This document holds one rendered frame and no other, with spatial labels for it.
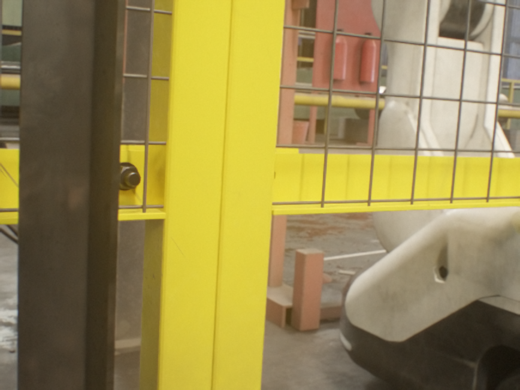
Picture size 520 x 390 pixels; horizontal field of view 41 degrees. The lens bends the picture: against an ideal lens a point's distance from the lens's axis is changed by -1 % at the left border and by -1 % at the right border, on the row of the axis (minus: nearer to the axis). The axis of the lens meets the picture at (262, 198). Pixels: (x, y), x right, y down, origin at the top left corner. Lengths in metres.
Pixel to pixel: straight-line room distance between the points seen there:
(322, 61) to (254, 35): 7.33
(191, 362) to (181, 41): 0.26
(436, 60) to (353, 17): 6.85
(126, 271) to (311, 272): 0.40
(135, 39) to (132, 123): 0.15
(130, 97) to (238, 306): 0.78
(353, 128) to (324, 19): 2.41
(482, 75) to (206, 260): 0.94
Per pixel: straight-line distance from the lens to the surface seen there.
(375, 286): 1.13
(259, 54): 0.60
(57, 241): 0.38
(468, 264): 0.98
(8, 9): 6.61
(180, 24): 0.57
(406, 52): 1.32
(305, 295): 1.53
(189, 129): 0.57
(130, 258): 1.38
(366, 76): 8.11
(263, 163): 0.60
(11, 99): 9.57
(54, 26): 0.37
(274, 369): 1.33
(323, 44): 7.93
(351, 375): 1.33
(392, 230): 1.32
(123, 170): 0.59
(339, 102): 4.63
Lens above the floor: 0.49
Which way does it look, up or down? 8 degrees down
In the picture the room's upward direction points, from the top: 3 degrees clockwise
